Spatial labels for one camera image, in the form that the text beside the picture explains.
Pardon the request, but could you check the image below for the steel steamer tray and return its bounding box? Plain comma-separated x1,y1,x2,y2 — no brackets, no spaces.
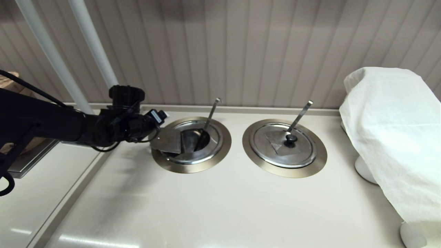
7,139,59,179

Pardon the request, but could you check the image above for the steel ladle handle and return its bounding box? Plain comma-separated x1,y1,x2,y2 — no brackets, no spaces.
286,100,314,135
195,98,222,152

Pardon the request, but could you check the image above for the grey white slanted pole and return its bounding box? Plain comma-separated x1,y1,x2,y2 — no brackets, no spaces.
16,0,94,115
68,0,119,88

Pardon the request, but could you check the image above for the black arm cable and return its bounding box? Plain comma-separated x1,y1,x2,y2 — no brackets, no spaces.
0,70,74,197

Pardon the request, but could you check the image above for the white ceramic cup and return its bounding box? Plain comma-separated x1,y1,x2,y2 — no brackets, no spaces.
355,156,379,185
400,222,429,248

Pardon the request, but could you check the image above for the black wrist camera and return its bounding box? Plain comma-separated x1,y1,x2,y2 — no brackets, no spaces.
109,85,146,109

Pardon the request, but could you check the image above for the bamboo steamer basket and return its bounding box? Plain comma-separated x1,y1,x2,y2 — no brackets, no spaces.
0,139,35,155

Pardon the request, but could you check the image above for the white cloth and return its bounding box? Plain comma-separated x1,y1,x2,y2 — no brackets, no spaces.
339,66,441,241

